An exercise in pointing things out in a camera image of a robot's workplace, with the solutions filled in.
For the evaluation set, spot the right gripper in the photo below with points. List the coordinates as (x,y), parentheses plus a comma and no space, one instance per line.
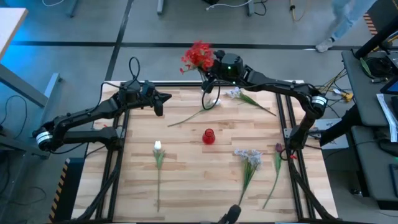
(230,67)

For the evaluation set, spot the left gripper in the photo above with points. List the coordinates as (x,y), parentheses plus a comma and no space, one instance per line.
(133,95)

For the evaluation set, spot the red artificial flower bunch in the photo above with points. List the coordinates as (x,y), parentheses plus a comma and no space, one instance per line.
(199,56)

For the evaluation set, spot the small pale lilac flower bunch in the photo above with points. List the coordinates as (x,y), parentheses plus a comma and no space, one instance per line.
(234,92)

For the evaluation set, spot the white artificial tulip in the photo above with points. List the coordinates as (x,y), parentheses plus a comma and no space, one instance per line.
(158,145)
(217,102)

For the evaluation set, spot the red glass vase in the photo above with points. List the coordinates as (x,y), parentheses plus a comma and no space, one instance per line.
(208,138)

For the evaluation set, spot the large pale lilac flower bunch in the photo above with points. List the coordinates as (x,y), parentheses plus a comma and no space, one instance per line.
(253,158)

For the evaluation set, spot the dark red artificial tulip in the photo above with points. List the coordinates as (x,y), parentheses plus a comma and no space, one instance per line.
(279,147)

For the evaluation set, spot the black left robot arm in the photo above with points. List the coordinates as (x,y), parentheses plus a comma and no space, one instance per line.
(87,113)

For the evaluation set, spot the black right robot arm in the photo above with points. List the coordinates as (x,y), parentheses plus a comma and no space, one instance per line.
(280,85)

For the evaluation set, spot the grey table leg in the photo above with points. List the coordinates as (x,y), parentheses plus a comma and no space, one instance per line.
(73,7)
(251,7)
(160,7)

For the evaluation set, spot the hazard striped black plate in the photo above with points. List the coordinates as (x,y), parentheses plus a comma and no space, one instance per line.
(73,186)

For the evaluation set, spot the dark rounded object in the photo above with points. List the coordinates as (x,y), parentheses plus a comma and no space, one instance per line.
(231,214)

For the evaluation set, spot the person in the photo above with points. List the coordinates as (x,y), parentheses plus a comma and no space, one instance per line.
(342,25)

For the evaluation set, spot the grey side desk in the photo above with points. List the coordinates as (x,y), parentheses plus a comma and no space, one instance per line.
(367,102)

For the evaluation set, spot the hazard striped black mat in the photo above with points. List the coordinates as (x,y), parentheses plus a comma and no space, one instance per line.
(370,23)

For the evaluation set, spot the black diagonal beam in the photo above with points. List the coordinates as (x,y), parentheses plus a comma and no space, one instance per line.
(376,37)

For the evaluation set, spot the white table top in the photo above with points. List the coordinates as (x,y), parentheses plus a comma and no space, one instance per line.
(9,28)

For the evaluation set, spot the white paper sheet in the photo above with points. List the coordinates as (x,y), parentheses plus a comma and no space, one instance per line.
(387,115)

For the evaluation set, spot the black tablet screen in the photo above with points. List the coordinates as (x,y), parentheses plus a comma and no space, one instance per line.
(391,87)

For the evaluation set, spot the black aluminium table frame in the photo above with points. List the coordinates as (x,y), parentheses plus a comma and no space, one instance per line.
(174,83)

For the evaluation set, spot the grey metal desk frame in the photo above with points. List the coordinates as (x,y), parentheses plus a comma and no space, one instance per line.
(21,88)

